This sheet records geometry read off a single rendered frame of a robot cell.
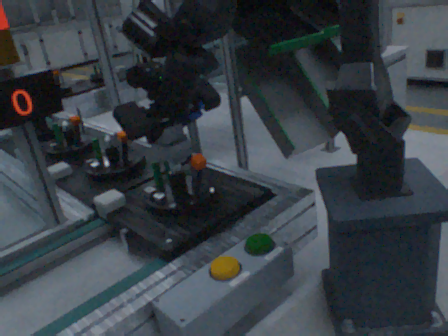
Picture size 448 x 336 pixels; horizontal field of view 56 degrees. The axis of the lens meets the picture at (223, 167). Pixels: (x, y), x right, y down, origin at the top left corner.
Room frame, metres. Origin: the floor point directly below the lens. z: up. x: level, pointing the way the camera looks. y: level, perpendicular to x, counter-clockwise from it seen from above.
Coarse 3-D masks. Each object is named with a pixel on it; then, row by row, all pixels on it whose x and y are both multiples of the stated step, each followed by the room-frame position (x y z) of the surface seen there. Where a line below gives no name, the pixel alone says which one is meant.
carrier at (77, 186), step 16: (96, 144) 0.92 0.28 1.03; (112, 144) 0.89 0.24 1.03; (128, 144) 0.95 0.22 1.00; (96, 160) 0.92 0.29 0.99; (112, 160) 0.88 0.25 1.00; (144, 160) 0.89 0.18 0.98; (160, 160) 0.90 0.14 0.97; (64, 176) 0.90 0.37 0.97; (80, 176) 0.88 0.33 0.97; (96, 176) 0.83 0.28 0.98; (112, 176) 0.83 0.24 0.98; (128, 176) 0.84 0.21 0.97; (144, 176) 0.82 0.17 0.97; (80, 192) 0.79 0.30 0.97; (96, 192) 0.78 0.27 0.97
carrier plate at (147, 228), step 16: (224, 176) 0.76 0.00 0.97; (128, 192) 0.76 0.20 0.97; (224, 192) 0.69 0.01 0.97; (240, 192) 0.68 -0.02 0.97; (256, 192) 0.67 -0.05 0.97; (128, 208) 0.69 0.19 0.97; (144, 208) 0.68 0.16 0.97; (208, 208) 0.64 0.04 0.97; (224, 208) 0.63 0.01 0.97; (240, 208) 0.63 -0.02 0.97; (112, 224) 0.67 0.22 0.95; (128, 224) 0.63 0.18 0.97; (144, 224) 0.62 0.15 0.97; (160, 224) 0.61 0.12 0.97; (176, 224) 0.61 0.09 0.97; (192, 224) 0.60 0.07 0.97; (208, 224) 0.59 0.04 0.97; (144, 240) 0.58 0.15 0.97; (160, 240) 0.56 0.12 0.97; (176, 240) 0.56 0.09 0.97; (192, 240) 0.56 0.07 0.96; (160, 256) 0.55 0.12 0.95; (176, 256) 0.54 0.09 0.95
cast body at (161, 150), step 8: (168, 120) 0.69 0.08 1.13; (168, 128) 0.68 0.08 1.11; (176, 128) 0.69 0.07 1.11; (160, 136) 0.67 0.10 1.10; (168, 136) 0.67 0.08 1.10; (176, 136) 0.68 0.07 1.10; (184, 136) 0.69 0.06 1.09; (152, 144) 0.70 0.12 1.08; (160, 144) 0.68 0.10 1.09; (168, 144) 0.67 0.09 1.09; (176, 144) 0.67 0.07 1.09; (184, 144) 0.68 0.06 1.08; (152, 152) 0.71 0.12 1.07; (160, 152) 0.68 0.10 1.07; (168, 152) 0.66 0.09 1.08; (176, 152) 0.67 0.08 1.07; (184, 152) 0.68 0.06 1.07; (168, 160) 0.67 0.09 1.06; (176, 160) 0.66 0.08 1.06
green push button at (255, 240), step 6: (258, 234) 0.53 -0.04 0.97; (264, 234) 0.53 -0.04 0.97; (246, 240) 0.53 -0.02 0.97; (252, 240) 0.52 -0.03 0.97; (258, 240) 0.52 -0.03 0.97; (264, 240) 0.52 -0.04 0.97; (270, 240) 0.51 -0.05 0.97; (246, 246) 0.52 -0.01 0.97; (252, 246) 0.51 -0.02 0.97; (258, 246) 0.50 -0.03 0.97; (264, 246) 0.50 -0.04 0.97; (270, 246) 0.51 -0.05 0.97; (252, 252) 0.50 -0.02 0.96; (258, 252) 0.50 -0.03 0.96; (264, 252) 0.50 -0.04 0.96
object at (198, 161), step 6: (192, 156) 0.66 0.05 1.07; (198, 156) 0.64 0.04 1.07; (192, 162) 0.63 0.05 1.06; (198, 162) 0.62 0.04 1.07; (204, 162) 0.63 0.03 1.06; (198, 168) 0.63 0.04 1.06; (198, 174) 0.64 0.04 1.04; (192, 180) 0.65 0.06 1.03; (198, 180) 0.64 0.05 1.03; (192, 186) 0.65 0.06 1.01; (198, 186) 0.65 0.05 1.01; (192, 192) 0.65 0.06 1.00
